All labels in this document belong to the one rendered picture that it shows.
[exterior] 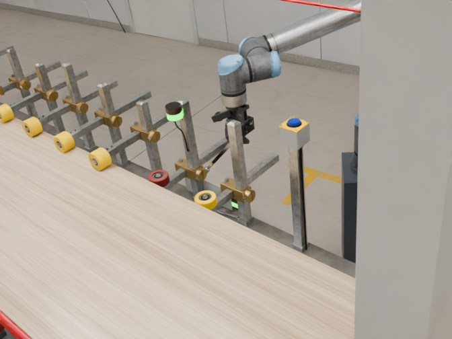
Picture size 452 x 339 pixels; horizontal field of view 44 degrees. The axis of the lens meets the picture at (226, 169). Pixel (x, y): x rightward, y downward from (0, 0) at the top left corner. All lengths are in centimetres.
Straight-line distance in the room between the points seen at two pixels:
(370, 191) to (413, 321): 9
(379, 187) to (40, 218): 190
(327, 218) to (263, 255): 156
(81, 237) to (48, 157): 61
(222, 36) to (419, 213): 523
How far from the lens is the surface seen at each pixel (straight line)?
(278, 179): 361
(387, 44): 27
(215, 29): 554
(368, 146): 30
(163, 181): 216
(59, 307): 178
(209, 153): 234
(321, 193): 348
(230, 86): 195
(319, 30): 215
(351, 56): 482
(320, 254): 205
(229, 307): 164
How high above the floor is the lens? 212
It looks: 34 degrees down
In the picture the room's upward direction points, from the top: 8 degrees counter-clockwise
